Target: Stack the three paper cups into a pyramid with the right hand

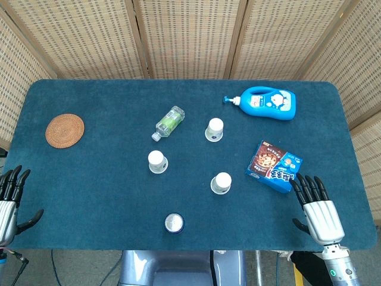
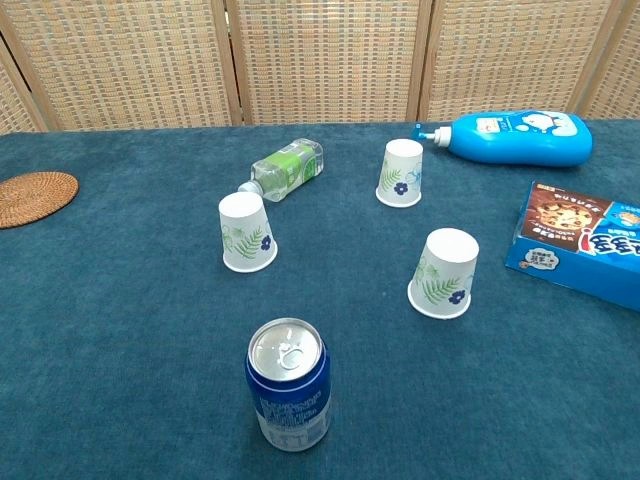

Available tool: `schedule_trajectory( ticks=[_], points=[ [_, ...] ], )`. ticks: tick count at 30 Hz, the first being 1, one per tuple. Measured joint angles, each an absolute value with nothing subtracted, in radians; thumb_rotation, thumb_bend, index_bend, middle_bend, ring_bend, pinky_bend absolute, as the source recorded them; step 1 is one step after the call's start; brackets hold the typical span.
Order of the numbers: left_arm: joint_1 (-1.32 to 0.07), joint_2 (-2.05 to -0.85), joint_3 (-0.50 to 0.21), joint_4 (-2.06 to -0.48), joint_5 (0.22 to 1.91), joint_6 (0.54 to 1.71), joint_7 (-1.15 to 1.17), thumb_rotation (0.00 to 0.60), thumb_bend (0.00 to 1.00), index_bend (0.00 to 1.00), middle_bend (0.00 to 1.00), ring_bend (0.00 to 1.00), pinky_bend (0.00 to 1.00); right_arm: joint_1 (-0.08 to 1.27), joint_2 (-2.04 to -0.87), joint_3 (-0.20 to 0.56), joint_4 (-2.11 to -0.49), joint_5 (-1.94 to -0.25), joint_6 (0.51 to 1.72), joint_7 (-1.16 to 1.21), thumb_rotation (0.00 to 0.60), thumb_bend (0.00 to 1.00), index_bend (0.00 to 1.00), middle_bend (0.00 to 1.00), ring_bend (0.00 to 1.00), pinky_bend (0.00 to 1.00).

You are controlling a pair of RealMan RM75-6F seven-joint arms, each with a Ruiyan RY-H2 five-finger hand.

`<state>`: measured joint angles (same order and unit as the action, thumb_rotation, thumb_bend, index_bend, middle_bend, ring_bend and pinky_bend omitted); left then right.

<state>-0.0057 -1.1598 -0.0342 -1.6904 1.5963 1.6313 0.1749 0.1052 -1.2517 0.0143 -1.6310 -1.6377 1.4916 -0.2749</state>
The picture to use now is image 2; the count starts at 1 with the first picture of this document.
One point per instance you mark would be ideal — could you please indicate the blue chocolate cookie box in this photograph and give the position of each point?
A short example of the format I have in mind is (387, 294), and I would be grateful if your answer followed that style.
(565, 235)

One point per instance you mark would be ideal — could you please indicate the blue aluminium drink can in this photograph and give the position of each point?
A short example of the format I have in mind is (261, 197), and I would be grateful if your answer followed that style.
(290, 400)

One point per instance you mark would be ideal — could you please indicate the blue pump lotion bottle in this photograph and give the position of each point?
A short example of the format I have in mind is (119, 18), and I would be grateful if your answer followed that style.
(530, 145)

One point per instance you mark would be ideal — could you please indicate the clear bottle green label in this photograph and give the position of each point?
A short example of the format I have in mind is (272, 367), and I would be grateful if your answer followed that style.
(287, 167)

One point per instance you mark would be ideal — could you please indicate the woven bamboo folding screen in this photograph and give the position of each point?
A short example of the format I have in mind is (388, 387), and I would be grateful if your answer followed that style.
(325, 60)

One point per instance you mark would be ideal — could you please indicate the round woven rattan coaster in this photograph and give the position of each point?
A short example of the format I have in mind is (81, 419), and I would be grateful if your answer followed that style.
(32, 197)

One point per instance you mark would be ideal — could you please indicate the white floral paper cup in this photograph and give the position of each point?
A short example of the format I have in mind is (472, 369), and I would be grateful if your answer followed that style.
(442, 270)
(400, 167)
(245, 230)

